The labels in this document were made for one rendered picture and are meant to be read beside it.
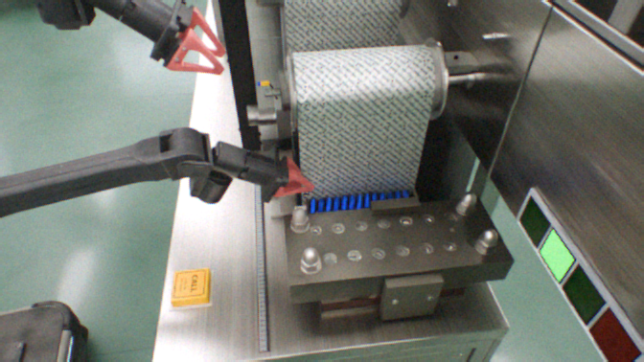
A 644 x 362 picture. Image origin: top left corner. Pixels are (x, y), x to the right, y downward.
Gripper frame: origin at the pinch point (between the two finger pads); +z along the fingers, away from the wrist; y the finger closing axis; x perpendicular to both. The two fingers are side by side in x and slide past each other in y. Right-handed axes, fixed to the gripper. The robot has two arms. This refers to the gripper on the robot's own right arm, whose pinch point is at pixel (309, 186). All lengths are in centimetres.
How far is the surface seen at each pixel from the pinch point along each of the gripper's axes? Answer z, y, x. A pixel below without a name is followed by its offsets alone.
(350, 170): 5.2, 0.3, 7.0
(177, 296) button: -16.4, 12.5, -25.9
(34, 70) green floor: -106, -265, -185
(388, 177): 13.5, 0.3, 8.6
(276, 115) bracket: -10.8, -7.4, 8.0
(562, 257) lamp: 19.5, 30.9, 26.3
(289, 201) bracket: 2.7, -7.8, -12.2
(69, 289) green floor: -34, -58, -143
